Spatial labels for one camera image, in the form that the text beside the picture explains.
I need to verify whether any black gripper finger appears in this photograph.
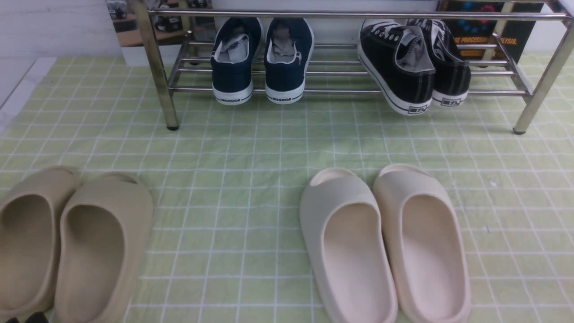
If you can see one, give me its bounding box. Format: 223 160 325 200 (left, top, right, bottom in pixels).
24 312 49 323

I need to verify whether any black canvas sneaker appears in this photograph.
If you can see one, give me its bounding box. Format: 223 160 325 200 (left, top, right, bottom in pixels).
407 19 471 108
357 19 436 116

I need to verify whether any silver metal shoe rack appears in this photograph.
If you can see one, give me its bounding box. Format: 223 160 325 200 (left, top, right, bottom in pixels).
133 0 573 135

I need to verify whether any tan slide slipper left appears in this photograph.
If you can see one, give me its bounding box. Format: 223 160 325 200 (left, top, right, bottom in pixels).
0 166 81 319

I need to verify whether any tan slide slipper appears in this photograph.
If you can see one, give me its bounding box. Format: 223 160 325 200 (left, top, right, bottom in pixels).
0 166 81 319
55 172 154 323

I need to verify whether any tan slide slipper right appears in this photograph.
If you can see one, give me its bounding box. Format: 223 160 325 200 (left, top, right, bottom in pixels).
55 172 154 323

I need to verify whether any green checkered cloth mat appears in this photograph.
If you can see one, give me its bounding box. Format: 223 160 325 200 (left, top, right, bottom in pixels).
0 57 574 323

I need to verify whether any wooden furniture in background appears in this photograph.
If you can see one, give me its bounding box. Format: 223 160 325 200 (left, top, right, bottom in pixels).
106 0 217 48

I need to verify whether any cream slide slipper left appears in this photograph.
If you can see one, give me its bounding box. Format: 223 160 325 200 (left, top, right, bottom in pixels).
299 167 398 323

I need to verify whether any cream slide slipper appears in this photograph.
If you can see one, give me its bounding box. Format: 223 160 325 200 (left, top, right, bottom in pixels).
372 164 471 323
299 167 398 323

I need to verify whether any navy sneaker left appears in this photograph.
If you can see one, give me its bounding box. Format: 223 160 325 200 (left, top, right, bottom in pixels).
210 17 264 106

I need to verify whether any navy sneaker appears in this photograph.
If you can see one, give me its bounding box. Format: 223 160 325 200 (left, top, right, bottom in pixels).
264 17 314 105
210 17 264 106

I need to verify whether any navy sneaker right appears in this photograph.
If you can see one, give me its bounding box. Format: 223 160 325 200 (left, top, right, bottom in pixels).
264 17 314 105

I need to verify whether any cream slide slipper right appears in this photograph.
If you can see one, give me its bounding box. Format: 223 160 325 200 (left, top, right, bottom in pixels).
372 164 471 323

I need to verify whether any black poster board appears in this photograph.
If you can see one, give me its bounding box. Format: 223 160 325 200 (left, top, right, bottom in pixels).
437 0 543 63

